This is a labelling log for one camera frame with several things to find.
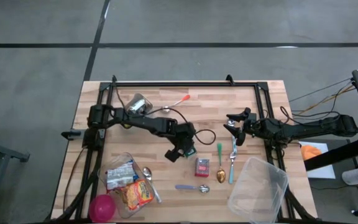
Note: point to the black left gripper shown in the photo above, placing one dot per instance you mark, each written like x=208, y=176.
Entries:
x=183, y=133

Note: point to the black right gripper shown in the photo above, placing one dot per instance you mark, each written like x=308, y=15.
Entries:
x=255, y=127

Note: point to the green rectangular tin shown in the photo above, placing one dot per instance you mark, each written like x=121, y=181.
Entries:
x=191, y=152

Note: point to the black spice can yellow lid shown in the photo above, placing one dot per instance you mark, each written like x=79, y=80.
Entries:
x=126, y=125

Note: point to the glass spice jar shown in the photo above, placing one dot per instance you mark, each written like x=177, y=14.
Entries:
x=138, y=106

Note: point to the clear plastic container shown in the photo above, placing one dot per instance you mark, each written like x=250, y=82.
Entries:
x=259, y=193
x=117, y=158

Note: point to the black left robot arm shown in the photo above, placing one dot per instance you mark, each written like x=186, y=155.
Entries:
x=148, y=123

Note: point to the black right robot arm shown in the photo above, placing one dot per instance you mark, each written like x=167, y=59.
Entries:
x=306, y=129

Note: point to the plain silver spoon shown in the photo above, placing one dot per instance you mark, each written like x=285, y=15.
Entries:
x=147, y=172

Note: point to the orange ramen noodle packet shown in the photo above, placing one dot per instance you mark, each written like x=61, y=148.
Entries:
x=138, y=194

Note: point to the orange object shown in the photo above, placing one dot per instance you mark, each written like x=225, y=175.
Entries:
x=309, y=152

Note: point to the white paper sheet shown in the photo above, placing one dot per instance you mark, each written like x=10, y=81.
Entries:
x=322, y=171

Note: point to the magenta plastic ball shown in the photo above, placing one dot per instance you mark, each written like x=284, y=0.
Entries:
x=102, y=208

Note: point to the black aluminium table frame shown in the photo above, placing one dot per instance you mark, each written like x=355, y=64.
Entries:
x=182, y=84

